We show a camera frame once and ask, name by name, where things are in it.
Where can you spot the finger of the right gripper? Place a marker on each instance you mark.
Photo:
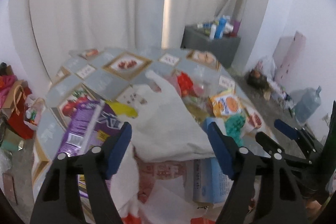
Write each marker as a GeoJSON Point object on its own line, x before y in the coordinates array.
{"type": "Point", "coordinates": [307, 143]}
{"type": "Point", "coordinates": [269, 145]}

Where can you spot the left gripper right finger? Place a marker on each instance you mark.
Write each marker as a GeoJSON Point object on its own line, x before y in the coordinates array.
{"type": "Point", "coordinates": [279, 198]}

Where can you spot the yellow orange biscuit packet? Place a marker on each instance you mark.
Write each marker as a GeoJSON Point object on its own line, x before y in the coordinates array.
{"type": "Point", "coordinates": [226, 104]}

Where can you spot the purple snack bag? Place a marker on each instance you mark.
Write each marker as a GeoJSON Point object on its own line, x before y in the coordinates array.
{"type": "Point", "coordinates": [91, 124]}

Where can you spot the white plastic bag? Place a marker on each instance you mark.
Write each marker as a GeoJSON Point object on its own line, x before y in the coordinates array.
{"type": "Point", "coordinates": [164, 129]}

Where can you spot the blue water jug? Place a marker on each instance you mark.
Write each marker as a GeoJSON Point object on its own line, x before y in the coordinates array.
{"type": "Point", "coordinates": [307, 105]}

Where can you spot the green crumpled wrapper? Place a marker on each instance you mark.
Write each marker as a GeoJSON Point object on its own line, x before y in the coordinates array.
{"type": "Point", "coordinates": [234, 125]}

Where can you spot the light blue paper box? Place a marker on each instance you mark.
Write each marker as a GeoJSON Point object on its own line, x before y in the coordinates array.
{"type": "Point", "coordinates": [210, 184]}

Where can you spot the pink cardboard box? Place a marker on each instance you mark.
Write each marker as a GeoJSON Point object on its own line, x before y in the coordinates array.
{"type": "Point", "coordinates": [286, 55]}

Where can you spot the red gift bag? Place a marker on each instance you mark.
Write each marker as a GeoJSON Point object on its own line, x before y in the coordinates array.
{"type": "Point", "coordinates": [13, 109]}

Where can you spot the red crumpled wrapper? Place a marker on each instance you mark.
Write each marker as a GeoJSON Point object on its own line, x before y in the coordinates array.
{"type": "Point", "coordinates": [186, 84]}

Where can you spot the grey storage cabinet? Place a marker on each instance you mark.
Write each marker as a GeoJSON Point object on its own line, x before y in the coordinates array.
{"type": "Point", "coordinates": [223, 49]}

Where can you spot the patterned fruit bed quilt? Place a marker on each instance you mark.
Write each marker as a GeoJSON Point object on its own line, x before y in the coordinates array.
{"type": "Point", "coordinates": [143, 192]}

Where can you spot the pile of colourful clothes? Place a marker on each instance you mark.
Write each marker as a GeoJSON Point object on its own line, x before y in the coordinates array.
{"type": "Point", "coordinates": [7, 79]}

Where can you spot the blue bottle on cabinet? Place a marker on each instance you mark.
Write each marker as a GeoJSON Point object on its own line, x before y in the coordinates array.
{"type": "Point", "coordinates": [220, 28]}

